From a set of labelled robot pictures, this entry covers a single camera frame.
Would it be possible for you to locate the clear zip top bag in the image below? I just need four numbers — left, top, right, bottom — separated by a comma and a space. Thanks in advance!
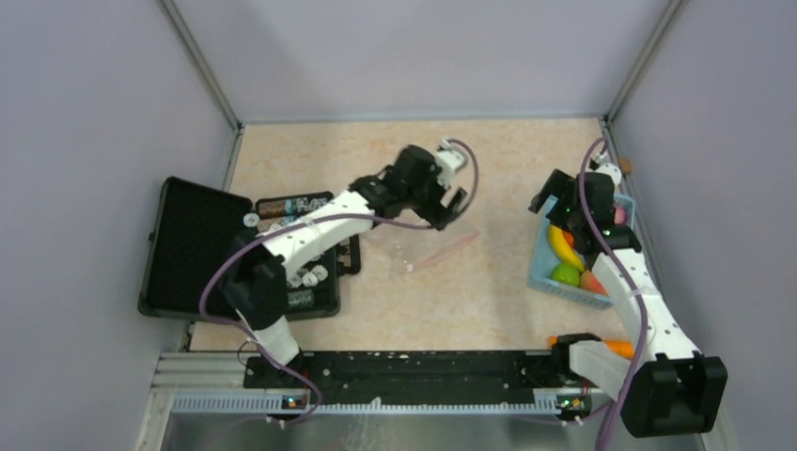
388, 219, 480, 272

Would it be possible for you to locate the yellow banana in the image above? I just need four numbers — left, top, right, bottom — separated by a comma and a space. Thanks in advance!
547, 225, 586, 272

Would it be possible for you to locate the green apple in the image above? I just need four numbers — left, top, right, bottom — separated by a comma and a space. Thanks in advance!
550, 262, 581, 288

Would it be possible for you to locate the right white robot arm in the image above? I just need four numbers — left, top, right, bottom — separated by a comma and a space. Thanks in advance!
529, 169, 728, 438

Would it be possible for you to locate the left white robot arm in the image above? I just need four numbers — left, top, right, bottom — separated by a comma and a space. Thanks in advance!
209, 138, 478, 389

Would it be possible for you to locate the blue plastic basket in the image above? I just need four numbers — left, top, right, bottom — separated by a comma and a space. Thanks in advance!
527, 196, 614, 309

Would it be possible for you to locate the small brown object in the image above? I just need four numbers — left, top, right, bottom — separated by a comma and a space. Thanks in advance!
617, 158, 633, 175

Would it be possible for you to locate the peach fruit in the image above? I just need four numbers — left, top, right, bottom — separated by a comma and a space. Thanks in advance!
579, 271, 607, 296

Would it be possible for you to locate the orange carrot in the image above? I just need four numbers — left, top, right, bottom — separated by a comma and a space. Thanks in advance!
548, 336, 633, 360

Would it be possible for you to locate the black open tool case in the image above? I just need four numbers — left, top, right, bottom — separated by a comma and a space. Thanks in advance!
137, 177, 362, 321

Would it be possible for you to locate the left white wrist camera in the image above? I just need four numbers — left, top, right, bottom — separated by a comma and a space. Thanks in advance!
435, 137, 468, 189

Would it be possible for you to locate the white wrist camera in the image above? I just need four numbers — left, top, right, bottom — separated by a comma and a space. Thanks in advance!
435, 137, 468, 189
587, 152, 623, 190

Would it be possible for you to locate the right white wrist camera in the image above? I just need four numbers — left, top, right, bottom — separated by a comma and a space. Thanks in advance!
587, 152, 623, 190

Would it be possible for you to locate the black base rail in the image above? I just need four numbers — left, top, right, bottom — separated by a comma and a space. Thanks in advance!
242, 350, 598, 407

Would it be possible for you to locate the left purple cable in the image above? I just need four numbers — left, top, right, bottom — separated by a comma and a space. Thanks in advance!
198, 137, 481, 427

